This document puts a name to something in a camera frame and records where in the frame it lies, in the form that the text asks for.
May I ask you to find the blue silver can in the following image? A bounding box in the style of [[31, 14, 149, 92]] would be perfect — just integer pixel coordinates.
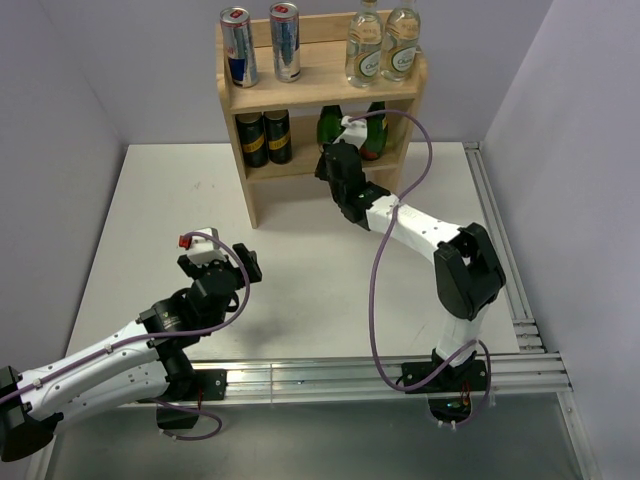
[[269, 2, 301, 83], [220, 6, 259, 88]]

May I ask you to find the clear glass bottle green cap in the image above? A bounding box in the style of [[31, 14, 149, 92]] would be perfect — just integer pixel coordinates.
[[345, 0, 383, 88]]

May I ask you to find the black yellow can left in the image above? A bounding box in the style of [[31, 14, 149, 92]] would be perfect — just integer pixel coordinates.
[[236, 112, 269, 168]]

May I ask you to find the aluminium mounting rail frame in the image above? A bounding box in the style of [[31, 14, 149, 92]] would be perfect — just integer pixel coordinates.
[[29, 144, 600, 479]]

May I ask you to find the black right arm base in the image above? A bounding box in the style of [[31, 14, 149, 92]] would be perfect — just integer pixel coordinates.
[[396, 357, 490, 422]]

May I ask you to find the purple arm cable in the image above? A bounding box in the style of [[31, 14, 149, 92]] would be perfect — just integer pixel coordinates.
[[349, 109, 491, 426], [0, 231, 251, 442]]

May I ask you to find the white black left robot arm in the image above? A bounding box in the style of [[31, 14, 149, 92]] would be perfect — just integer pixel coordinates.
[[1, 232, 262, 462]]

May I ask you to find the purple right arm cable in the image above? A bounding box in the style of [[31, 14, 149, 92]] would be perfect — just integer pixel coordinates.
[[349, 109, 491, 426]]

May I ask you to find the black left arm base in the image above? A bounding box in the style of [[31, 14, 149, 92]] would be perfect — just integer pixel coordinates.
[[156, 369, 227, 431]]

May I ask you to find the black yellow can right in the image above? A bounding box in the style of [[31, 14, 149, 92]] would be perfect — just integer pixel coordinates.
[[264, 110, 293, 165]]

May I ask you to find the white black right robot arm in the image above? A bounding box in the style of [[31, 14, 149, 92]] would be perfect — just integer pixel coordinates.
[[316, 141, 506, 390]]

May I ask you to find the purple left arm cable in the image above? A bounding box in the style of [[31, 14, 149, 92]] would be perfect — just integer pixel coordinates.
[[0, 231, 251, 442]]

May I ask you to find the black yellow can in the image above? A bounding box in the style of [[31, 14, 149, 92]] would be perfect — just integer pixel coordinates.
[[264, 110, 293, 165], [236, 112, 269, 168]]

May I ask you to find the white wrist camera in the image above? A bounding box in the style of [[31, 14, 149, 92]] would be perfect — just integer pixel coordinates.
[[333, 115, 368, 150], [178, 227, 225, 266]]

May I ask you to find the wooden two-tier shelf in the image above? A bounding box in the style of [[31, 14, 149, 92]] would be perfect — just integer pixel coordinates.
[[214, 8, 430, 229]]

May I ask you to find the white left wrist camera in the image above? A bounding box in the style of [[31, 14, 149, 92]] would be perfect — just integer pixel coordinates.
[[178, 227, 225, 266]]

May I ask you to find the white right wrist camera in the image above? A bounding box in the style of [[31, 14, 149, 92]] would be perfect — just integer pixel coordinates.
[[333, 115, 368, 150]]

